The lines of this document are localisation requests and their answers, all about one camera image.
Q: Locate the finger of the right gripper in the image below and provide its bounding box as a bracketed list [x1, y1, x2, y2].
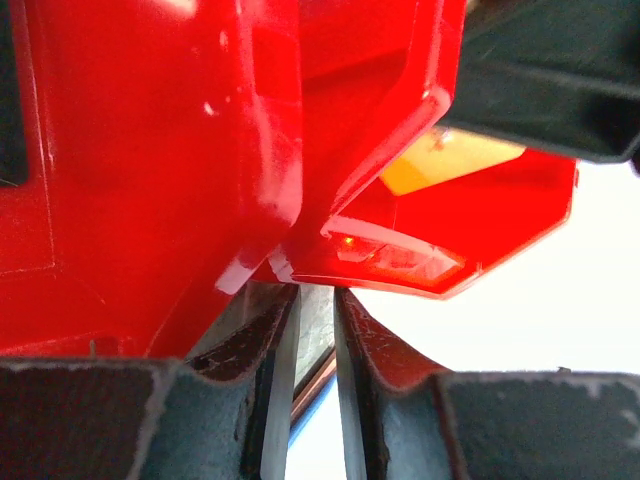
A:
[441, 0, 639, 164]

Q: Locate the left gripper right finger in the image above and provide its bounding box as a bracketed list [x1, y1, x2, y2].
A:
[334, 288, 639, 479]

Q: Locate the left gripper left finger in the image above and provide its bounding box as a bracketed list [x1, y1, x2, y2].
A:
[1, 285, 301, 479]

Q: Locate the tan leather card holder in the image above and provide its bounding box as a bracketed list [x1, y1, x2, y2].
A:
[288, 349, 337, 448]

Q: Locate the gold striped card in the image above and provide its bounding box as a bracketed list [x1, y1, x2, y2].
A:
[380, 127, 526, 196]

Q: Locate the red bin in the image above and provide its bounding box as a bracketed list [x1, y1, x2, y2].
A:
[1, 1, 302, 357]
[256, 1, 577, 298]

